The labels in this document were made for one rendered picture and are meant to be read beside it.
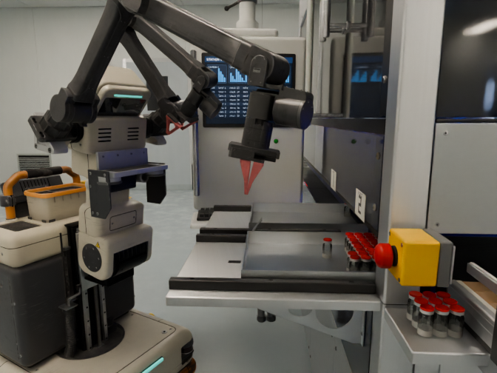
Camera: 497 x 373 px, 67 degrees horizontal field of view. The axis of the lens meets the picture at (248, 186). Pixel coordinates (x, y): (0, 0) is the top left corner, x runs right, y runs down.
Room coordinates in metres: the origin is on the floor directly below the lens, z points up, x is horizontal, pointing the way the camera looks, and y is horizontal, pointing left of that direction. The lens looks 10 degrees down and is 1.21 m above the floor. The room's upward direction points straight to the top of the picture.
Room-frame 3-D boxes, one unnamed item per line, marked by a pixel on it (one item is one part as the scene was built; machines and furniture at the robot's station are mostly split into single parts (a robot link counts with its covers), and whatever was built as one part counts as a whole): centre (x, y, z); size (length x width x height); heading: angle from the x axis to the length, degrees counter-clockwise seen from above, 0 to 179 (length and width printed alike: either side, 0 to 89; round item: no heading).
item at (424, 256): (0.56, -0.27, 0.99); 0.08 x 0.07 x 0.07; 87
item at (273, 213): (1.16, -0.18, 0.90); 0.34 x 0.26 x 0.04; 87
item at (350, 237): (0.81, -0.25, 0.90); 0.18 x 0.02 x 0.05; 177
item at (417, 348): (0.54, -0.31, 0.87); 0.14 x 0.13 x 0.02; 87
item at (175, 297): (0.99, -0.10, 0.87); 0.70 x 0.48 x 0.02; 177
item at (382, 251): (0.56, -0.22, 0.99); 0.04 x 0.04 x 0.04; 87
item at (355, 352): (1.67, -0.30, 0.73); 1.98 x 0.01 x 0.25; 177
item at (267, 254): (0.82, -0.16, 0.90); 0.34 x 0.26 x 0.04; 87
